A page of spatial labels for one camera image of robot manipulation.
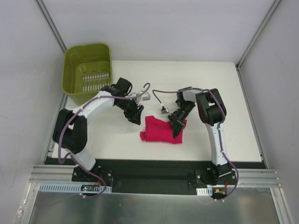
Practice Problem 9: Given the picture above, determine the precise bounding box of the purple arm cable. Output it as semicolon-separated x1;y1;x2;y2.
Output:
35;83;151;206
152;87;239;206

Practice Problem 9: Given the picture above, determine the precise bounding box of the front aluminium rail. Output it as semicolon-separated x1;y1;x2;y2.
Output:
29;165;282;188

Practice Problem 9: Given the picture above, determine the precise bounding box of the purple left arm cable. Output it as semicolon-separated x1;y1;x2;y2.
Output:
35;83;151;206

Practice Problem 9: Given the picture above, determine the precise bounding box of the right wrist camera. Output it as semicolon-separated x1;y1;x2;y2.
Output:
160;103;170;114

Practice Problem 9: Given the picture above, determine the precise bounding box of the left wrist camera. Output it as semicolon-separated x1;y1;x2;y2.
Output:
136;91;150;105

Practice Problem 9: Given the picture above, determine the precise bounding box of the frame post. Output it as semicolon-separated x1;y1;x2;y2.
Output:
235;0;282;71
35;0;67;53

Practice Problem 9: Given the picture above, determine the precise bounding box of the right white cable duct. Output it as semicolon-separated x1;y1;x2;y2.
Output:
196;187;213;196

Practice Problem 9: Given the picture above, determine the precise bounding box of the olive green plastic basket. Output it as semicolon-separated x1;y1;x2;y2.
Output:
62;43;113;105

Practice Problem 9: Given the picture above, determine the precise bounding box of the pink t shirt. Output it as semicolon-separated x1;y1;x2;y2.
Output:
139;116;183;144

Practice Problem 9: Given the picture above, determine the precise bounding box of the white cable duct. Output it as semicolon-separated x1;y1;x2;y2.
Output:
196;187;213;196
39;183;112;194

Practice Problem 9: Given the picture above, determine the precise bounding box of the left white cable duct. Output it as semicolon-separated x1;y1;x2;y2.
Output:
39;183;112;194

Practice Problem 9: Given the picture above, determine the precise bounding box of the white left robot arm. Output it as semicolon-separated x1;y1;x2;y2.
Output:
52;78;150;182

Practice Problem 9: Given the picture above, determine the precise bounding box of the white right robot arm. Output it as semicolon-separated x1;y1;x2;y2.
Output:
168;87;232;186

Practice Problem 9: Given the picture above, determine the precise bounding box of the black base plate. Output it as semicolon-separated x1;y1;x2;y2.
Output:
44;157;268;194

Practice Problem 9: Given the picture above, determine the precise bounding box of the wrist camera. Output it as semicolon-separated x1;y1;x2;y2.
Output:
136;91;150;105
160;103;170;114

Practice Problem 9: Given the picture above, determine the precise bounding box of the right back frame post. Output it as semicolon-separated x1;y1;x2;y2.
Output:
235;0;282;71

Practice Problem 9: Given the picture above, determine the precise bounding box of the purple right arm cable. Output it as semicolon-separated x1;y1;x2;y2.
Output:
152;87;239;206

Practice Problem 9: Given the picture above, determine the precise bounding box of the left back frame post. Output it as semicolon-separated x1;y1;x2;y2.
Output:
35;0;67;53

